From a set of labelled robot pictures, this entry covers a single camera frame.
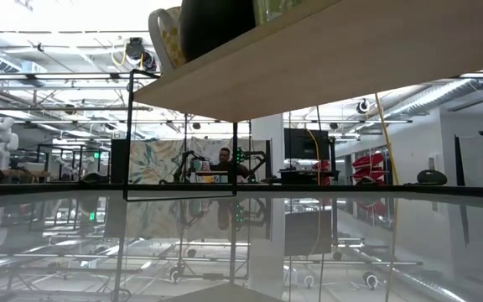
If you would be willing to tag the black mug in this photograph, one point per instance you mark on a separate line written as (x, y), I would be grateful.
(216, 25)

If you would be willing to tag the red storage bins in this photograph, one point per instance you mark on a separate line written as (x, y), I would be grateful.
(369, 165)

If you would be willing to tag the black background desk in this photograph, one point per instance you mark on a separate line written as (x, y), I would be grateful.
(304, 176)

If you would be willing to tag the patterned curtain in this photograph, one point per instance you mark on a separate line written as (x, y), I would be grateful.
(153, 161)

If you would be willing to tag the wooden shelf riser black frame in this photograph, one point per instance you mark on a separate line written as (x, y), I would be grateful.
(329, 54)

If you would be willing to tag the black ceiling device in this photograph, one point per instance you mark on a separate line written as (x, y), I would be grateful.
(362, 106)

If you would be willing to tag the black background robot arm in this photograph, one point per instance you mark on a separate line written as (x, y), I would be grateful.
(185, 163)
(252, 161)

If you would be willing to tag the person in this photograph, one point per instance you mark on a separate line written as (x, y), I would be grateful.
(224, 156)

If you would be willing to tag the black dome-shaped device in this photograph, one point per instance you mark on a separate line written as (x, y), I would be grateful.
(432, 177)

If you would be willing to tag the black cabinet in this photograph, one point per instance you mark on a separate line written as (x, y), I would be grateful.
(117, 161)

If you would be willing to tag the white partition panel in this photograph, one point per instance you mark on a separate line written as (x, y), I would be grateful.
(478, 161)

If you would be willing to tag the black monitor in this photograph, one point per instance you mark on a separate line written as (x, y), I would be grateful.
(300, 142)

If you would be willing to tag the yellow patterned mug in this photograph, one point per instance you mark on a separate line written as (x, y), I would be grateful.
(168, 40)

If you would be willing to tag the black table frame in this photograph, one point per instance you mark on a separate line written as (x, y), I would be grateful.
(350, 189)

